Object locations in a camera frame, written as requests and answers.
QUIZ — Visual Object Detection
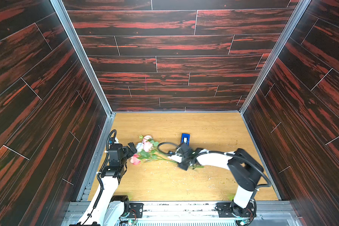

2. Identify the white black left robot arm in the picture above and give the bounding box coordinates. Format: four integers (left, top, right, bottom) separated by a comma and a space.
76, 130, 137, 226

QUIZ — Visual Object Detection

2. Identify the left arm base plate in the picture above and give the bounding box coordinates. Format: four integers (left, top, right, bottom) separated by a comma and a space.
127, 202, 144, 219

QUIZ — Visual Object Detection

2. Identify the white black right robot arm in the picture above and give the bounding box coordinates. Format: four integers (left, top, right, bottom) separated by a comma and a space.
169, 143, 272, 221

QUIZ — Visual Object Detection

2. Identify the aluminium left corner post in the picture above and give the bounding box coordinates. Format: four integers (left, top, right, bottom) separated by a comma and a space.
50, 0, 113, 116

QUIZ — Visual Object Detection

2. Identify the pink artificial flower bouquet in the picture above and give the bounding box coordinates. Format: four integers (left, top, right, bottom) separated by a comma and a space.
129, 135, 204, 170

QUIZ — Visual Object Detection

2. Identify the aluminium corner post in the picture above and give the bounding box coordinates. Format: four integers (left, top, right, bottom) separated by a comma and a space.
239, 0, 311, 116
50, 0, 113, 116

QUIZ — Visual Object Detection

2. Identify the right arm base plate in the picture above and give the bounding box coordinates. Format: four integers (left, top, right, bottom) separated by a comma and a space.
215, 202, 256, 218

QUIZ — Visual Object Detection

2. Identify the aluminium front rail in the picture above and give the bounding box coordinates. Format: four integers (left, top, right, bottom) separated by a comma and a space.
63, 201, 303, 226

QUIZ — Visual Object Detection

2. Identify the aluminium right corner post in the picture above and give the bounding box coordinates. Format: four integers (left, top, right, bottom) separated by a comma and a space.
239, 0, 311, 116

